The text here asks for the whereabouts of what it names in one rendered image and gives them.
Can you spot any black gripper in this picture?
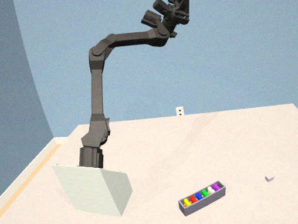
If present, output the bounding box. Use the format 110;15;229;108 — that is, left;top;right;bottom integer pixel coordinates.
163;0;189;26

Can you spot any blue blade fuse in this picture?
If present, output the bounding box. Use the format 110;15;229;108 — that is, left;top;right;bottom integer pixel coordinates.
196;193;203;200

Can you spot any red fuse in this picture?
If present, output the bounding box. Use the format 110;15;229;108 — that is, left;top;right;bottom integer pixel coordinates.
190;195;197;203

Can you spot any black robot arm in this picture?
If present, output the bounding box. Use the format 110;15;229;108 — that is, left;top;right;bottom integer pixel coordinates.
77;0;177;168

